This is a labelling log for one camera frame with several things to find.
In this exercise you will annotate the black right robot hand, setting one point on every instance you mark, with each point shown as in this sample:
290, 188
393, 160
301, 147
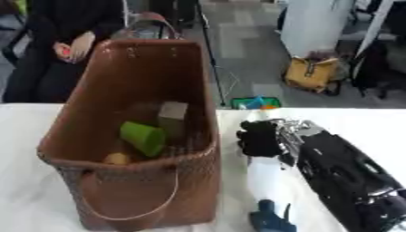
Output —
259, 139

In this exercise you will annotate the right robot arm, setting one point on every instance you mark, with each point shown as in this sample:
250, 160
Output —
343, 175

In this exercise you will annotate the green bin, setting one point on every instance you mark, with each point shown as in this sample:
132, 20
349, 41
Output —
256, 103

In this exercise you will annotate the blue toy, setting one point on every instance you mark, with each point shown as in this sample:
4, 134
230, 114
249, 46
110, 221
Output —
270, 218

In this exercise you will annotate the yellow bag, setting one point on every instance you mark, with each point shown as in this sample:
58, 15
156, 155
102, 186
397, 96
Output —
311, 74

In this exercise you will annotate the grey-green block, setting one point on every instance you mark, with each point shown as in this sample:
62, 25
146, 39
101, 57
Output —
172, 116

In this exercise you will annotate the black tripod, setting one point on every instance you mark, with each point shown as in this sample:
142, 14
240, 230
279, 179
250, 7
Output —
210, 51

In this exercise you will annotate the green cup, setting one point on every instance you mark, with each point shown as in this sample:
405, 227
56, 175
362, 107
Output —
144, 137

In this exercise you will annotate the white cabinet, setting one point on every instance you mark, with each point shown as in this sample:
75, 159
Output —
314, 25

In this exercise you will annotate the black bag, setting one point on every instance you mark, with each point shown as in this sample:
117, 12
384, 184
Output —
373, 68

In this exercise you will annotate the brown woven basket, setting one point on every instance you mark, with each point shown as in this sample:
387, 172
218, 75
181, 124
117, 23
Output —
137, 69

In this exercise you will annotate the yellow round toy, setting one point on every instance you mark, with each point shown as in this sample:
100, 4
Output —
117, 159

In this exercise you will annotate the person's hand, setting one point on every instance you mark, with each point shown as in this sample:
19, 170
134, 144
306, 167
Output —
74, 48

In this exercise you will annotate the person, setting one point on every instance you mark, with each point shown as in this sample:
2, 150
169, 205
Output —
58, 51

